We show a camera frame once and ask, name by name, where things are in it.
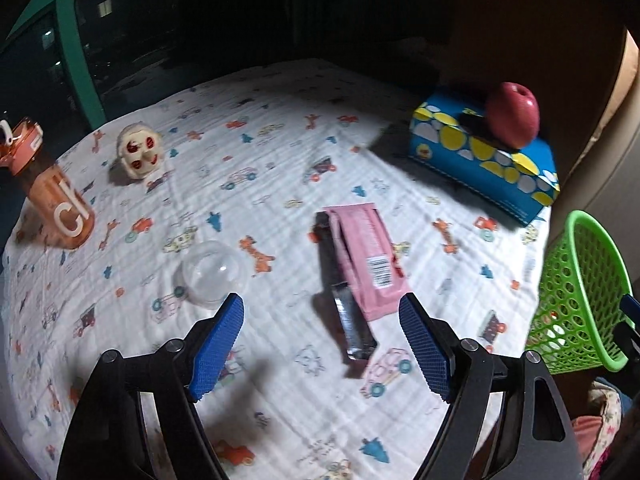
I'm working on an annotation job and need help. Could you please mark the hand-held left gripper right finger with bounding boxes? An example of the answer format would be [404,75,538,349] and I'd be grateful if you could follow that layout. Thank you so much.
[398,292,584,480]

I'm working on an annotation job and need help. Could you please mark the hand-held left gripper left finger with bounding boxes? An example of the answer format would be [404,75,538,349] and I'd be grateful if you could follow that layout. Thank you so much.
[56,292,246,480]

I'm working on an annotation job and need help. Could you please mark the green mesh basket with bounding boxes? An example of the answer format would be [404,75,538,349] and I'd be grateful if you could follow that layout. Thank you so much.
[525,210,632,376]

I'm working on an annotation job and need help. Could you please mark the clear plastic dome lid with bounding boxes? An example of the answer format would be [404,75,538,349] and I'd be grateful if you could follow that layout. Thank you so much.
[172,240,250,311]

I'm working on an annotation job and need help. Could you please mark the silver foil wrapper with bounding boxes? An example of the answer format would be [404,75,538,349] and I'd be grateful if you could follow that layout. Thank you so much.
[312,211,380,363]

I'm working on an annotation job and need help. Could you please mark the pink snack wrapper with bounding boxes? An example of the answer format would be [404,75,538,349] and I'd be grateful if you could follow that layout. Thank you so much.
[322,202,412,322]

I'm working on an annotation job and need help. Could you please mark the floral cloth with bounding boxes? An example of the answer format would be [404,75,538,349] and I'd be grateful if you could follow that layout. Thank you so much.
[570,377,632,480]

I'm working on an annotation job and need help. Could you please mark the blue dotted tissue box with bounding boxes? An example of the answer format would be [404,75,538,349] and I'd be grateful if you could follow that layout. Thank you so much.
[407,85,561,227]

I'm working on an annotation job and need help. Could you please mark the printed blanket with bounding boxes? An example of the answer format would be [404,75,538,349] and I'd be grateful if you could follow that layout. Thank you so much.
[0,57,554,480]

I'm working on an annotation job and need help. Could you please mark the white skull toy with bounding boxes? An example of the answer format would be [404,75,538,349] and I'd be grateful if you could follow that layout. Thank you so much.
[116,122,166,181]

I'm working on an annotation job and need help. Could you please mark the orange water bottle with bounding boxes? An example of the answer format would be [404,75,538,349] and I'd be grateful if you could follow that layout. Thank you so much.
[0,117,96,250]

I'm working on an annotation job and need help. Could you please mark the red apple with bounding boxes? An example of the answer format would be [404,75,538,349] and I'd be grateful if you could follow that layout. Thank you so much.
[485,81,541,150]

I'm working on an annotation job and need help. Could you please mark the green window frame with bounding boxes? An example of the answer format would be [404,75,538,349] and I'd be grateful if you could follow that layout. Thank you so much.
[0,0,109,131]

